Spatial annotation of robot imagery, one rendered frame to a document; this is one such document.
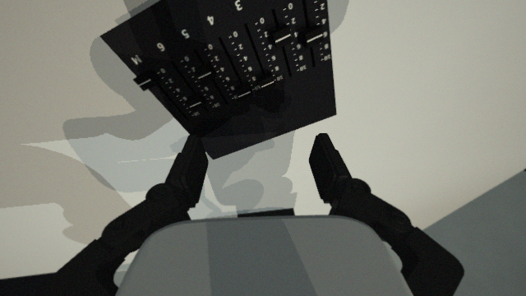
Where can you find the black lighting desk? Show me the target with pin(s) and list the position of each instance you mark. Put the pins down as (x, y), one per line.
(181, 44)

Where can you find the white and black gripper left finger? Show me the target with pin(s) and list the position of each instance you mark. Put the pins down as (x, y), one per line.
(91, 271)

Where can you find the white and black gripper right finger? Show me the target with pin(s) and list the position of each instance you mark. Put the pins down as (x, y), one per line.
(428, 268)

